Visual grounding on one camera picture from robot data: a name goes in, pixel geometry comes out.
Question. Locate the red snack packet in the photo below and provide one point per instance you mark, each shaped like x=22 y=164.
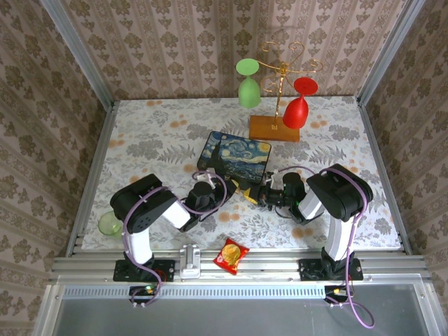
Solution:
x=231 y=255

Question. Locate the starry night painted box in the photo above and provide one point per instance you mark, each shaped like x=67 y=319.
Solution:
x=234 y=157

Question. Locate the aluminium front rail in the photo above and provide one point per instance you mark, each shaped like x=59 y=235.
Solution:
x=266 y=271

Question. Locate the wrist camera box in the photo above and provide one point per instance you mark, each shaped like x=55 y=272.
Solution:
x=272 y=176
x=209 y=177

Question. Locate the white clamp bracket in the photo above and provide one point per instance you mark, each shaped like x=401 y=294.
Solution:
x=190 y=260

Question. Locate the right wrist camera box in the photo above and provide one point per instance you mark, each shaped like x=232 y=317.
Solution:
x=272 y=176

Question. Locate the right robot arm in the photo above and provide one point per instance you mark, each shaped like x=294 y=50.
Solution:
x=336 y=196

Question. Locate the aluminium table side rail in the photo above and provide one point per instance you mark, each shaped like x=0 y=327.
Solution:
x=385 y=175
x=92 y=175

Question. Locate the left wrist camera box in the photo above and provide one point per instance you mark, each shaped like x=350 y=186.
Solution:
x=209 y=177

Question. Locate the small black circuit board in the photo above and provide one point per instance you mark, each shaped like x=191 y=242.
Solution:
x=144 y=290
x=336 y=291

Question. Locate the brass padlock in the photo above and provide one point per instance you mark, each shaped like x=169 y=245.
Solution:
x=246 y=192

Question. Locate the red wine glass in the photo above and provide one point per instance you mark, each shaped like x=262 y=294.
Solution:
x=297 y=112

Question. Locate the aluminium frame corner post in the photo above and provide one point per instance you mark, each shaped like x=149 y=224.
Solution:
x=78 y=52
x=390 y=52

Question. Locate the green wine glass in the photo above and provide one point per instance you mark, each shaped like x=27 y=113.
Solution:
x=249 y=92

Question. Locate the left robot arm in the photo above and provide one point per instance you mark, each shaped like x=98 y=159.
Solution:
x=140 y=210

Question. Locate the green plastic cup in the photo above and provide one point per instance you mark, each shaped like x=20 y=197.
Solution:
x=110 y=224

